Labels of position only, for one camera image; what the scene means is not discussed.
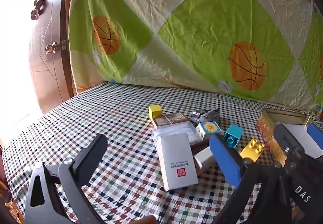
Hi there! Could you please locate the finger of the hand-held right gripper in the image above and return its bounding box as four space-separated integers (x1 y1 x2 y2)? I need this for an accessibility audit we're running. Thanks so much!
273 124 307 171
306 123 323 159

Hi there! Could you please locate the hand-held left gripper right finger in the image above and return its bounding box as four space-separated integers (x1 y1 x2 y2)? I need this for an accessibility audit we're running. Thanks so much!
209 134 298 224

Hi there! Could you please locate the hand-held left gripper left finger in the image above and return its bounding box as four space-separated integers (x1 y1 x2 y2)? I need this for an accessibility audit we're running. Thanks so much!
24 134 109 224

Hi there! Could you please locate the white rectangular adapter block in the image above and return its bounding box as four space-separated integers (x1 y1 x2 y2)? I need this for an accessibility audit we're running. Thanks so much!
193 146 218 176

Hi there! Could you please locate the golden metal tin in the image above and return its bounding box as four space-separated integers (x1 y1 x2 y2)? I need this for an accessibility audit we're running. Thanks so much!
256 108 319 167

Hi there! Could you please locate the cyan mouse print brick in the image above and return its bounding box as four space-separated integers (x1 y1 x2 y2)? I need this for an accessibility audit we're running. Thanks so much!
224 123 244 149

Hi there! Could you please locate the yellow face toy brick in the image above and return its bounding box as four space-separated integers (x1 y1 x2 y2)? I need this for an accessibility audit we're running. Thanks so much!
239 139 265 160

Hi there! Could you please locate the white sun print brick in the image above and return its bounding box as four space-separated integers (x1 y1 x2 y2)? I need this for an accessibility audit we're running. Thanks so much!
196 121 223 142

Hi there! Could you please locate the white plastic case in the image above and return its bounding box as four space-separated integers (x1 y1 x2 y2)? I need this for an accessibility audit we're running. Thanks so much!
152 123 203 150

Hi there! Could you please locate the white paper booklet box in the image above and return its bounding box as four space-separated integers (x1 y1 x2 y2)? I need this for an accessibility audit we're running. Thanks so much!
156 132 199 191

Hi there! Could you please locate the checkered tablecloth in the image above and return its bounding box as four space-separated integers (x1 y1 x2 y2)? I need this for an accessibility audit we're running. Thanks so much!
0 81 323 224

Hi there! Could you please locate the yellow cube block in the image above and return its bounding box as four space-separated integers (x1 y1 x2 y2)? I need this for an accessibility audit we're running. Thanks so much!
148 104 163 119

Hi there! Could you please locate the brown wooden door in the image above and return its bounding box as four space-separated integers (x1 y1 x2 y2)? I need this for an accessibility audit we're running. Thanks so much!
0 0 77 144

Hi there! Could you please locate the brass door knob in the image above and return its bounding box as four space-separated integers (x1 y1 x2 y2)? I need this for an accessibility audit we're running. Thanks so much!
45 41 59 55

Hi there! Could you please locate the basketball print bed sheet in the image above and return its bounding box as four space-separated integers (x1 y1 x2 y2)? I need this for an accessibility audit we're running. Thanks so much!
64 0 323 113

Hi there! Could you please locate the dark carved door ornament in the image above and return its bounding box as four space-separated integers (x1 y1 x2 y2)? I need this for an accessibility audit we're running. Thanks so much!
30 0 51 21

